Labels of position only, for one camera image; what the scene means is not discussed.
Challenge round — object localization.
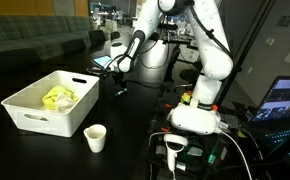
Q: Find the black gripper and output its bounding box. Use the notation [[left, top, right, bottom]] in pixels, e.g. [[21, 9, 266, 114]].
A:
[[112, 70, 128, 93]]

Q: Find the green Expo marker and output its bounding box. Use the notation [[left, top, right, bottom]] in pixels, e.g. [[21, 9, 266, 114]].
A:
[[114, 88, 128, 97]]

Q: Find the yellow-green towel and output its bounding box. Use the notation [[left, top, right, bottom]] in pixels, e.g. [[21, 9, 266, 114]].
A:
[[41, 85, 80, 111]]

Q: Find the white mug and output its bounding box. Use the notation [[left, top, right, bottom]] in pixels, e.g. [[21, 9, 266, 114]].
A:
[[83, 123, 107, 154]]

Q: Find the white plastic basket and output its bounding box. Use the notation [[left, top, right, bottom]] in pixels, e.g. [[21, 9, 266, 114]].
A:
[[0, 69, 100, 138]]

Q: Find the tablet on stand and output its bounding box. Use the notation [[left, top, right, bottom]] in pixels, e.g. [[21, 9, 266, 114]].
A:
[[91, 54, 114, 71]]

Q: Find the black conference chair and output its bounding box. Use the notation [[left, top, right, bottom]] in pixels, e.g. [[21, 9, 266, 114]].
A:
[[88, 29, 108, 47], [148, 31, 160, 42], [110, 31, 121, 41]]

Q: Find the small yellow plastic piece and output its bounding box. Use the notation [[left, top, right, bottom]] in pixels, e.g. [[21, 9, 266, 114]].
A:
[[180, 92, 193, 105]]

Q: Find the white VR headset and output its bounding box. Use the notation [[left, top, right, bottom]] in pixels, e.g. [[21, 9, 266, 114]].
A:
[[166, 97, 223, 136]]

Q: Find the white VR controller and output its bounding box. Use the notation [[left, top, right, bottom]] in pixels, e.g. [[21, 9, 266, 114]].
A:
[[163, 133, 189, 173]]

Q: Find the green plaid couch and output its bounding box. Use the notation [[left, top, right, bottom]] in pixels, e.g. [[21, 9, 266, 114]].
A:
[[0, 15, 96, 73]]

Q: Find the open laptop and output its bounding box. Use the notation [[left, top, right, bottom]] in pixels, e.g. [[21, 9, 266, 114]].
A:
[[247, 75, 290, 160]]

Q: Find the black stereo camera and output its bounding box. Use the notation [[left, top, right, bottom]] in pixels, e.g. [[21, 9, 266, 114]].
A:
[[159, 22, 180, 32]]

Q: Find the white headset cable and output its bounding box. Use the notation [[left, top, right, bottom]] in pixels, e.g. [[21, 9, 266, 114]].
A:
[[218, 129, 254, 180]]

